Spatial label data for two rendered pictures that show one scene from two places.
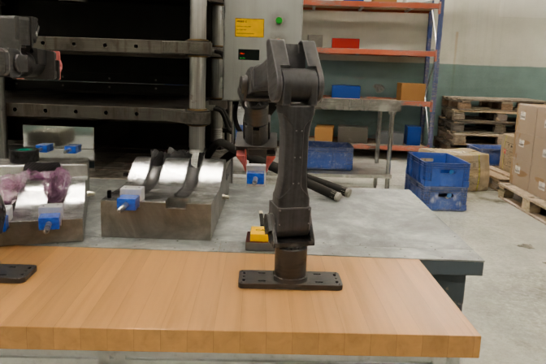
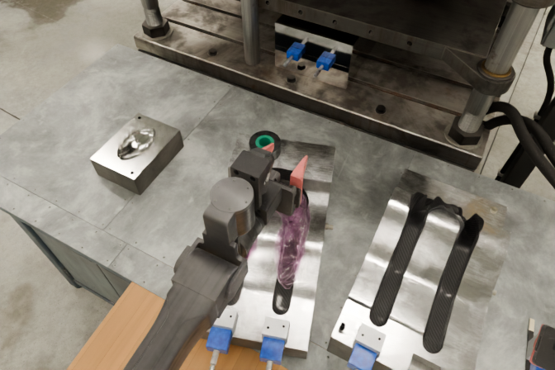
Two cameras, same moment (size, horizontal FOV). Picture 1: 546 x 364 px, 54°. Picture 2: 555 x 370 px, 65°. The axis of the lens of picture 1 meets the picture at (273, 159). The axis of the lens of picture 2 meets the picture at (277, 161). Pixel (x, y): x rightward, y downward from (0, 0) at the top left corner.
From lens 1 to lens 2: 1.14 m
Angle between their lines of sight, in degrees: 47
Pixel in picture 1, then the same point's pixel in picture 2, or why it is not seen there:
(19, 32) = (236, 226)
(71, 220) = (296, 349)
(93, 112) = (355, 28)
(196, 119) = (489, 88)
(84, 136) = (339, 53)
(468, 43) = not seen: outside the picture
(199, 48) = not seen: outside the picture
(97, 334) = not seen: outside the picture
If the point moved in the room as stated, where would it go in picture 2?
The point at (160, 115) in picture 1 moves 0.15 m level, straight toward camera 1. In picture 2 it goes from (440, 54) to (438, 87)
